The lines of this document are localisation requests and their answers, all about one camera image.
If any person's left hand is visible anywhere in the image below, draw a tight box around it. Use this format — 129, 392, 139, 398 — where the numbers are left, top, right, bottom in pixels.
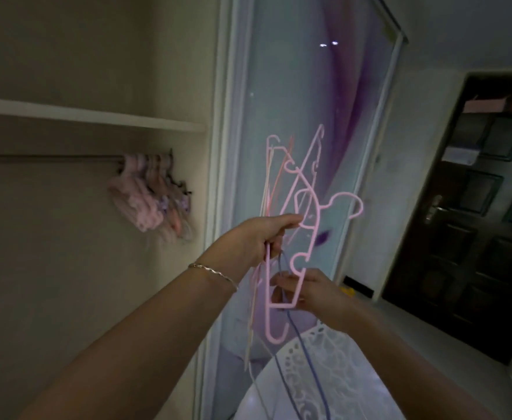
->
203, 213, 304, 286

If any person's right forearm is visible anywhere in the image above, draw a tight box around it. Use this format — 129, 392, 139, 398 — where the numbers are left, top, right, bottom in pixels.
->
340, 302, 504, 420

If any bundle of thin pink hangers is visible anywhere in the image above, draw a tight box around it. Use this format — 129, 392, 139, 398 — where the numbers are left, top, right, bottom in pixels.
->
244, 124, 327, 381

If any white closet shelf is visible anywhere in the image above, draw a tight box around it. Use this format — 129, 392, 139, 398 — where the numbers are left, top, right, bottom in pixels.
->
0, 95, 207, 134

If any white paper sheet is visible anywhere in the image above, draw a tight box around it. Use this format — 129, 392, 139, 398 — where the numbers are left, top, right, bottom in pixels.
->
441, 145, 481, 167

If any person's left forearm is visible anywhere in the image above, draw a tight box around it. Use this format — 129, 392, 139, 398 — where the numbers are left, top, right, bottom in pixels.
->
20, 257, 244, 420

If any pink paper sheet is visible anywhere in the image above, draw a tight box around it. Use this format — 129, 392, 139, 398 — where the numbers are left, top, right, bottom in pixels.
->
463, 97, 509, 114

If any purple print sliding wardrobe door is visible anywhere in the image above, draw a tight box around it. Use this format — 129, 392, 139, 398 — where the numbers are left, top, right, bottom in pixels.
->
193, 0, 409, 420

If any pink bear-shaped plastic hanger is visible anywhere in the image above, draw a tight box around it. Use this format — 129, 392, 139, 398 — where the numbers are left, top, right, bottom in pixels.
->
265, 159, 364, 344

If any blue wire hanger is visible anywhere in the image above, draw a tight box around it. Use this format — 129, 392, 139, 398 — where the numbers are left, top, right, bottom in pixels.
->
268, 249, 332, 420

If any dark panelled door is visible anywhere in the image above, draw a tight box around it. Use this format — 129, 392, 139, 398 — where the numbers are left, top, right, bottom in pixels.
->
381, 71, 512, 367

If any metal door handle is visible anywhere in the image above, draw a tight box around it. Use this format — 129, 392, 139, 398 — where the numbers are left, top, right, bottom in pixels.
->
424, 194, 444, 224

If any row of hung pink hangers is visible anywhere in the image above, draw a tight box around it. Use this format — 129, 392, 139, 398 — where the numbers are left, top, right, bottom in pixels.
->
106, 152, 194, 242

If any metal closet rod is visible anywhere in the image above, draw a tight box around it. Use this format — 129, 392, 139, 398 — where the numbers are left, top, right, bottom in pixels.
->
0, 153, 174, 164

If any person's right hand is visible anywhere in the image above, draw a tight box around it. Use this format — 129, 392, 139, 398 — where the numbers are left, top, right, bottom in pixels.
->
270, 268, 358, 334

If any thin gold bracelet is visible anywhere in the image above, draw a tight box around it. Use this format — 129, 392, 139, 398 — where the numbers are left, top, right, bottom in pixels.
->
188, 262, 239, 293

